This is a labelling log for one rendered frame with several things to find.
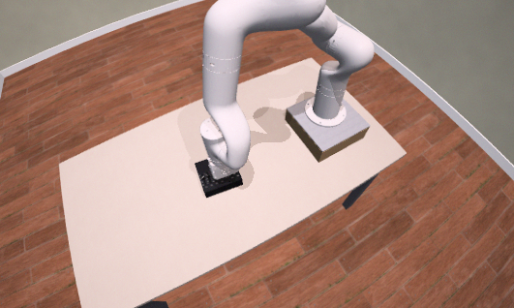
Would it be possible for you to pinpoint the black lighting desk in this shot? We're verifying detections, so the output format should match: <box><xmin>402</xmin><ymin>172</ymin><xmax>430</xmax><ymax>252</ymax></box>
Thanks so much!
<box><xmin>195</xmin><ymin>159</ymin><xmax>243</xmax><ymax>198</ymax></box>

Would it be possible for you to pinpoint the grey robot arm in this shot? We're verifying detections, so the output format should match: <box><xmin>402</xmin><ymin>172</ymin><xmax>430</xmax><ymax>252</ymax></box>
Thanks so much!
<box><xmin>199</xmin><ymin>0</ymin><xmax>375</xmax><ymax>169</ymax></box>

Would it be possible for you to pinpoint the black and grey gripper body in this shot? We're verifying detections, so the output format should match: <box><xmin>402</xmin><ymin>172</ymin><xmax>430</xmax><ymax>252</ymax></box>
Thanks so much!
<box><xmin>209</xmin><ymin>161</ymin><xmax>239</xmax><ymax>179</ymax></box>

